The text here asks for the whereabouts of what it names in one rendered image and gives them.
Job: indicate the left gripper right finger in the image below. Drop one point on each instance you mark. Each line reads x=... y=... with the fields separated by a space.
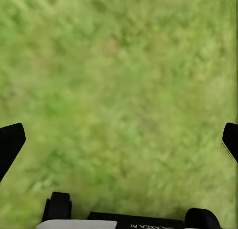
x=230 y=139

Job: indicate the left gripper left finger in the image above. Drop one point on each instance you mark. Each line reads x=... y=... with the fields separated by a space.
x=12 y=139

